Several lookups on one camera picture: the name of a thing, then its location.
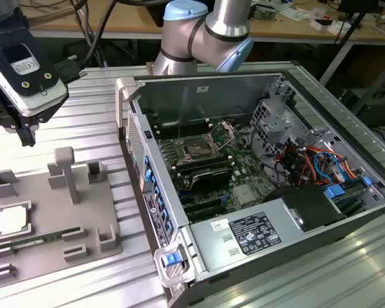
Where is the black stand pole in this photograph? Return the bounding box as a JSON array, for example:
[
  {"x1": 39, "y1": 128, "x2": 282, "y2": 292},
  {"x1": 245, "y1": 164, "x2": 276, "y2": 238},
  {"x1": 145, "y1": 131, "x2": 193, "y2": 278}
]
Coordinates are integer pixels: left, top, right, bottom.
[{"x1": 332, "y1": 0, "x2": 368, "y2": 46}]

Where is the open grey PC case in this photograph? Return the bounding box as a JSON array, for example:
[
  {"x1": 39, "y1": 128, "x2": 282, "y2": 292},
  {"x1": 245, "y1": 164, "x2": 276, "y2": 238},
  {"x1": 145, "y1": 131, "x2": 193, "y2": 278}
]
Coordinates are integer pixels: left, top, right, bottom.
[{"x1": 115, "y1": 69, "x2": 385, "y2": 308}]

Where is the black expansion slot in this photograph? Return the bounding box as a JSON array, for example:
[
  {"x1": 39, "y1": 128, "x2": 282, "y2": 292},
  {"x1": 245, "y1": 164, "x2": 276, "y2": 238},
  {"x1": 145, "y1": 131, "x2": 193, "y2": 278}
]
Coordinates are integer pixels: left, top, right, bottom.
[{"x1": 179, "y1": 194, "x2": 228, "y2": 223}]

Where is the black floor equipment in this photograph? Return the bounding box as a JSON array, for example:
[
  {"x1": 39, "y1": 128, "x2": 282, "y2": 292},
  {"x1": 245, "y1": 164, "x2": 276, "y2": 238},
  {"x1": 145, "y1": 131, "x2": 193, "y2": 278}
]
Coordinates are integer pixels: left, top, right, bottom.
[{"x1": 352, "y1": 87, "x2": 385, "y2": 126}]

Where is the green motherboard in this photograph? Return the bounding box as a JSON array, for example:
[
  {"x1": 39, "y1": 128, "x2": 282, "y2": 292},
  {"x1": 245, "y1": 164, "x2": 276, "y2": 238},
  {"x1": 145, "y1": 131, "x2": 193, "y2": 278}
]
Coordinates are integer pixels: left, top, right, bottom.
[{"x1": 146, "y1": 110, "x2": 278, "y2": 225}]

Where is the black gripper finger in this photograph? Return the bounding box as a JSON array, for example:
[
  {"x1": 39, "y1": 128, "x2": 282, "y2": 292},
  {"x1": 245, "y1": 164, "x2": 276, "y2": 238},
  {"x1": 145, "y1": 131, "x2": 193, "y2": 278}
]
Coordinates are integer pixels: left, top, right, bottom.
[{"x1": 17, "y1": 126, "x2": 37, "y2": 148}]

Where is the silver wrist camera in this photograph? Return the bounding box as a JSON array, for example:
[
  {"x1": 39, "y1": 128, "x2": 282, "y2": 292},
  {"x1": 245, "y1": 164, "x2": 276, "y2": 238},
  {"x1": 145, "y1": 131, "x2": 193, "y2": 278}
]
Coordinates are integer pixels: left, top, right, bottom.
[{"x1": 0, "y1": 43, "x2": 69, "y2": 117}]

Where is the grey power supply with label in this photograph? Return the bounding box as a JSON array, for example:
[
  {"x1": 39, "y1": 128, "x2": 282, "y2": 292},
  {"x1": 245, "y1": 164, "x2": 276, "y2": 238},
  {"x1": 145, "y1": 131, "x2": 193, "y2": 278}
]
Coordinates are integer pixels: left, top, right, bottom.
[{"x1": 188, "y1": 196, "x2": 305, "y2": 274}]

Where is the blue wire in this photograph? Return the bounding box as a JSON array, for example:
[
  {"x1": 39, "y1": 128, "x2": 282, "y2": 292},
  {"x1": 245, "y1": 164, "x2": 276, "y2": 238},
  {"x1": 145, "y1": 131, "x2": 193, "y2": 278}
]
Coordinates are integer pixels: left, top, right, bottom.
[{"x1": 313, "y1": 150, "x2": 345, "y2": 184}]

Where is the black RAM slot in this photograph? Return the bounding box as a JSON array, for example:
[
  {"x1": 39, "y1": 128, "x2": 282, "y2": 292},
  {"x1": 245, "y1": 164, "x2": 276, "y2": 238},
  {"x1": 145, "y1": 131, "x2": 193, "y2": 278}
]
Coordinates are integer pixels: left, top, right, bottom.
[
  {"x1": 172, "y1": 153, "x2": 234, "y2": 176},
  {"x1": 147, "y1": 115, "x2": 211, "y2": 139}
]

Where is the black graphics card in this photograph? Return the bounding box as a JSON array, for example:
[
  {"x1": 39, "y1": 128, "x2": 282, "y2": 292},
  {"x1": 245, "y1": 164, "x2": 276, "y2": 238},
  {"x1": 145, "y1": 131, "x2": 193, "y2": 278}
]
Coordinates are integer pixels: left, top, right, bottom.
[{"x1": 188, "y1": 169, "x2": 234, "y2": 193}]

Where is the black air duct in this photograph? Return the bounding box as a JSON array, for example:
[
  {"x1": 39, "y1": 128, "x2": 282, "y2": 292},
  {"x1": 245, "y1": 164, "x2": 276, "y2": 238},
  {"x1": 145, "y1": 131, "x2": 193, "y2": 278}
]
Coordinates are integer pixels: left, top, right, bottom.
[{"x1": 264, "y1": 184, "x2": 348, "y2": 232}]

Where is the blue disk carrier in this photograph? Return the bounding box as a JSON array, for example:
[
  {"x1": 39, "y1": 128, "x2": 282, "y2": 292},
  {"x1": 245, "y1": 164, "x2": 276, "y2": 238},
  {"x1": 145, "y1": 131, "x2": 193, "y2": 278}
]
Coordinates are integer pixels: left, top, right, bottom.
[{"x1": 325, "y1": 185, "x2": 347, "y2": 202}]

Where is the green RAM stick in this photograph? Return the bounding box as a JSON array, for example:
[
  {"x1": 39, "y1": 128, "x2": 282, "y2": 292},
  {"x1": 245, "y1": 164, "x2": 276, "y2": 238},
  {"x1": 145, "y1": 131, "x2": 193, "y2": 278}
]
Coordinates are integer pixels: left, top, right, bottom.
[{"x1": 11, "y1": 226, "x2": 81, "y2": 250}]

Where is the silver square CPU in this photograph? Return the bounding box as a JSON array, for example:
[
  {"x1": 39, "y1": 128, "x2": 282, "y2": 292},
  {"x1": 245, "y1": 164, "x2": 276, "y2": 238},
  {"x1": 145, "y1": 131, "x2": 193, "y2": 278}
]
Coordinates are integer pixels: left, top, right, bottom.
[{"x1": 0, "y1": 205, "x2": 28, "y2": 237}]

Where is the silver chipset heat sink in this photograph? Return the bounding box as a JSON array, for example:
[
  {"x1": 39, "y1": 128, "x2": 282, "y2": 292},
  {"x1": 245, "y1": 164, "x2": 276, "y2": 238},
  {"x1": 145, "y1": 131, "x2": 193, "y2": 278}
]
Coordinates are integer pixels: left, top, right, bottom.
[{"x1": 233, "y1": 185, "x2": 257, "y2": 207}]

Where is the blue case latch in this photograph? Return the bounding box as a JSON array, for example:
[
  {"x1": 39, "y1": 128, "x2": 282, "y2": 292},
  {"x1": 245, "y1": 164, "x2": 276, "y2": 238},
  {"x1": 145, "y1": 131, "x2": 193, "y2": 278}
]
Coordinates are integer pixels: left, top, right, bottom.
[{"x1": 162, "y1": 252, "x2": 181, "y2": 268}]

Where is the grey parts rack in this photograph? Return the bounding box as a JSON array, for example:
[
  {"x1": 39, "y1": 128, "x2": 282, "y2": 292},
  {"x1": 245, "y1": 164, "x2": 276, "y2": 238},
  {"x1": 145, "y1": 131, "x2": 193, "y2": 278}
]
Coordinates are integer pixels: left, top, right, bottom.
[{"x1": 0, "y1": 146, "x2": 123, "y2": 284}]

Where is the metal socket cover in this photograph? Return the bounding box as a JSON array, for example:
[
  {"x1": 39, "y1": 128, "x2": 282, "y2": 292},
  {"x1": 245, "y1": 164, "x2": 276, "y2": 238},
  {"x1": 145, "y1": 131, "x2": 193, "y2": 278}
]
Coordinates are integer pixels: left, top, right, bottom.
[{"x1": 206, "y1": 119, "x2": 237, "y2": 152}]

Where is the silver perforated drive cage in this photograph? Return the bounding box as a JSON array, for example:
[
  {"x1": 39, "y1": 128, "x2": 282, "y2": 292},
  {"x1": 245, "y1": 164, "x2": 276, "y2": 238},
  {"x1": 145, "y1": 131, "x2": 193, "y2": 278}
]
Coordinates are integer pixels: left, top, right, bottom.
[{"x1": 249, "y1": 98, "x2": 311, "y2": 158}]

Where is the CPU socket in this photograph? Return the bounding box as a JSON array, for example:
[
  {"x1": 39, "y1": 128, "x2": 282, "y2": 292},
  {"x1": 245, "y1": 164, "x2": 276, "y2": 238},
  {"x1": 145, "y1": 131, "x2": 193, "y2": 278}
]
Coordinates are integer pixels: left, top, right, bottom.
[{"x1": 182, "y1": 136, "x2": 213, "y2": 162}]

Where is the orange red wire bundle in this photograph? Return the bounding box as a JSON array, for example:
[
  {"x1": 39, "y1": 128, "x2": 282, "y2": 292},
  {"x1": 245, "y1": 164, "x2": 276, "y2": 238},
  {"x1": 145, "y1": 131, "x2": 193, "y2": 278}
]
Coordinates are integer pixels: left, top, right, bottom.
[{"x1": 284, "y1": 143, "x2": 364, "y2": 187}]

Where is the white box with dark lid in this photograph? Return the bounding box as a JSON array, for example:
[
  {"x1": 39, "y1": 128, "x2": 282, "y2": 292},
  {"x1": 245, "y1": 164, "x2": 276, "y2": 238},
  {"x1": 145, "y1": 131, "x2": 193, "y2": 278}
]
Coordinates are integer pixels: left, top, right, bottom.
[{"x1": 310, "y1": 17, "x2": 335, "y2": 32}]

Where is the long wooden desk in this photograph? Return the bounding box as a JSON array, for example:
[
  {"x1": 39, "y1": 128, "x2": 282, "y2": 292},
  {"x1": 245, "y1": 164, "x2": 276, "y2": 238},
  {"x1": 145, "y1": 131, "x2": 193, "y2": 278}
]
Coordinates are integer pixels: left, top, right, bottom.
[{"x1": 19, "y1": 0, "x2": 385, "y2": 46}]

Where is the black camera cable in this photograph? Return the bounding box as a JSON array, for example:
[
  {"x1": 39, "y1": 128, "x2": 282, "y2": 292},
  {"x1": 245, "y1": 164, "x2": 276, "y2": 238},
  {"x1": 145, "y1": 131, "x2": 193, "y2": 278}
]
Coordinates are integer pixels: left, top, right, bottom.
[{"x1": 53, "y1": 0, "x2": 118, "y2": 87}]

